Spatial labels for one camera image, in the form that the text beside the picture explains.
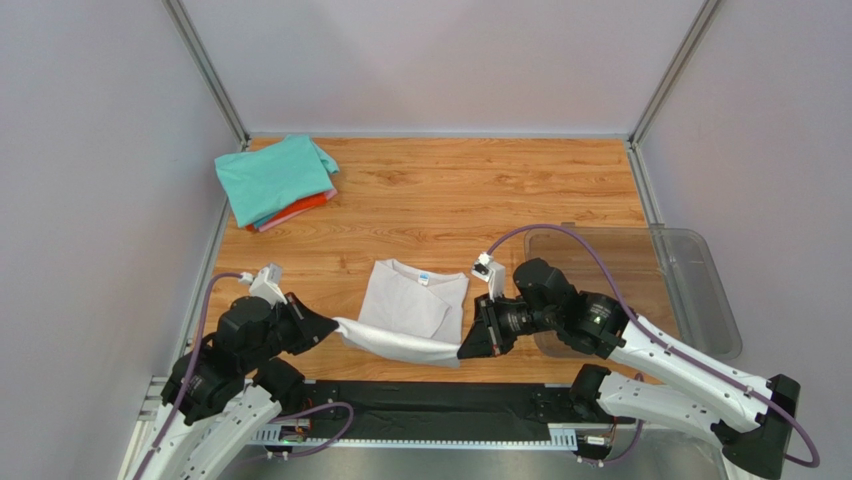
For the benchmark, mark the pink folded t shirt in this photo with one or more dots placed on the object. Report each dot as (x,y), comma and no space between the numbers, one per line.
(299,212)

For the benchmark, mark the white t shirt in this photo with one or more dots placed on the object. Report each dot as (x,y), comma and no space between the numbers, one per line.
(409,315)

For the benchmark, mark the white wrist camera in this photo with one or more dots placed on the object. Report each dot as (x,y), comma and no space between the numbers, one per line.
(265,284)
(487,269)

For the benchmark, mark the orange folded t shirt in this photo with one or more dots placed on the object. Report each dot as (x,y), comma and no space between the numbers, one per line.
(293,210)

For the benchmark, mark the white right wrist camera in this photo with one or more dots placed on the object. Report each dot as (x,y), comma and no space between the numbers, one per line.
(487,269)

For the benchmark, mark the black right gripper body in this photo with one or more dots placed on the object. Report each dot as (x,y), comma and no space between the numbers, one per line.
(491,325)

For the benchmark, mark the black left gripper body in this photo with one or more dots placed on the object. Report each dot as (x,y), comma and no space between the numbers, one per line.
(280,337)

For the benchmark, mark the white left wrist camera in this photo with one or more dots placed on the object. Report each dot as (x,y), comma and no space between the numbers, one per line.
(265,284)

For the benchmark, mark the teal folded t shirt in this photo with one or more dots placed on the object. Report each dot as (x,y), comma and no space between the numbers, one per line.
(261,183)

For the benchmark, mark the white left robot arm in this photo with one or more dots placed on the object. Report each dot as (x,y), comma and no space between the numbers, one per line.
(218,395)

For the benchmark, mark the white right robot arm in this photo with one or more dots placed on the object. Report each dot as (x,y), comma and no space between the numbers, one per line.
(748,417)

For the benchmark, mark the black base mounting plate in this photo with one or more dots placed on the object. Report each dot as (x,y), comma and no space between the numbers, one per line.
(443,411)

